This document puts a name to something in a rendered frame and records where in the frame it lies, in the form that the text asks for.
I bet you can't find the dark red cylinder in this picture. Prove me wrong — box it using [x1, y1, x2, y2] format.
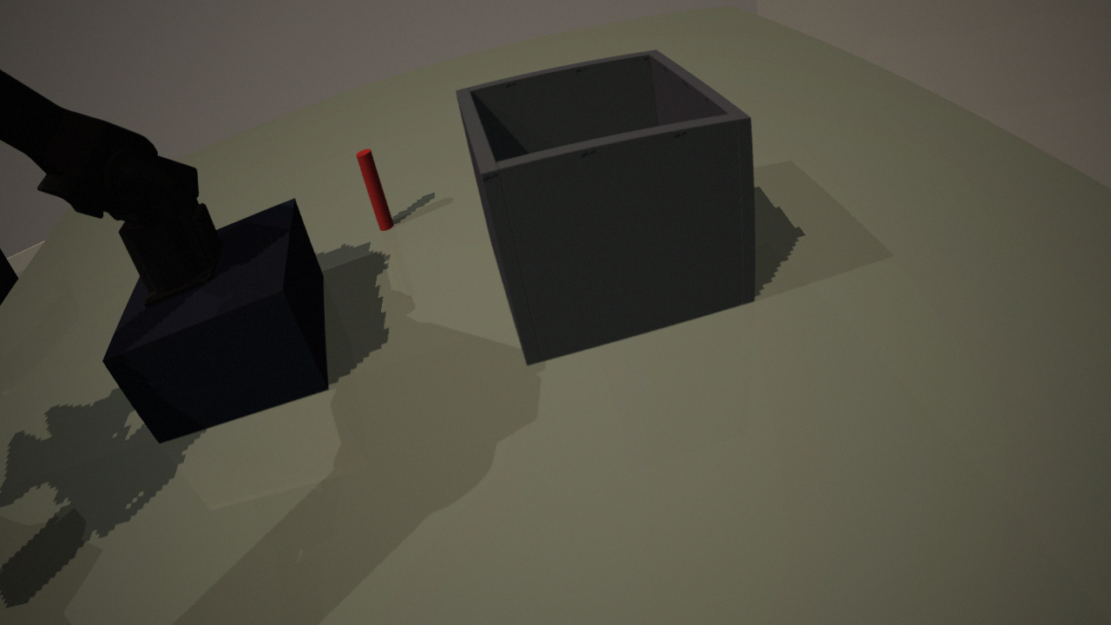
[357, 149, 393, 231]

